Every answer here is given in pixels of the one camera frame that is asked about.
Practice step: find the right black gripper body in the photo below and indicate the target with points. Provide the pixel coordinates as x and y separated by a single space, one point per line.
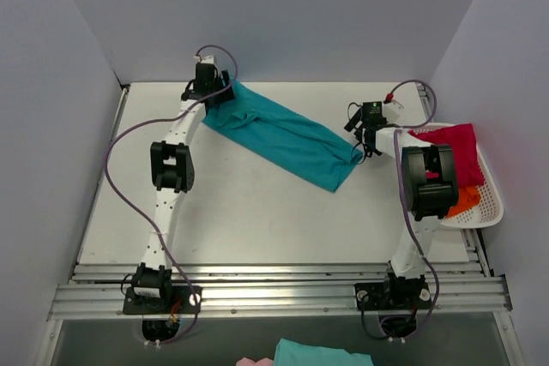
360 127

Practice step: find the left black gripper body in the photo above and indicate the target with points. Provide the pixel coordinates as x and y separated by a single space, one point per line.
224 92

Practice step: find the teal t-shirt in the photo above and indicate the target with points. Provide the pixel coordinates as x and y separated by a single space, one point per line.
285 138

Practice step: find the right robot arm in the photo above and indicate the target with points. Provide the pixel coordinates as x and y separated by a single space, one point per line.
426 179

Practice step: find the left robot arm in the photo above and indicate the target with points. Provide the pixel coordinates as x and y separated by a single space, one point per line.
173 175

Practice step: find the magenta t-shirt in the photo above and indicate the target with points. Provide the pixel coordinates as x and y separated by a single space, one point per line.
462 140

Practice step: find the orange t-shirt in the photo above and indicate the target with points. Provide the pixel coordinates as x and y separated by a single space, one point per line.
468 198

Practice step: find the white plastic basket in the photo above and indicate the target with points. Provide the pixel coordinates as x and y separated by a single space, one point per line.
490 210

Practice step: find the folded mint t-shirt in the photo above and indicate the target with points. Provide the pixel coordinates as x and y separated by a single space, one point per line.
292 353

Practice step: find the folded pink t-shirt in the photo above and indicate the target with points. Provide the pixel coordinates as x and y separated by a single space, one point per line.
245 361

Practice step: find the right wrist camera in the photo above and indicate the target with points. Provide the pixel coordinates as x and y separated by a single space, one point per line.
392 109

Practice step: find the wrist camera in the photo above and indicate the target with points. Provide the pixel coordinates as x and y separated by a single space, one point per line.
207 59
392 109

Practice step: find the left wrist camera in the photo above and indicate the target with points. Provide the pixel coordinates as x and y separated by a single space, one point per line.
207 59

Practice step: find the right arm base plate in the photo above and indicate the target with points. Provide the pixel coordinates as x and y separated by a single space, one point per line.
383 296

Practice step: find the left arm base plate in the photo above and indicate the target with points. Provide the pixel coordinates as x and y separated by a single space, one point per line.
148 301

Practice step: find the aluminium rail frame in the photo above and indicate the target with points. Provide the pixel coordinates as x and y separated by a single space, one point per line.
258 240

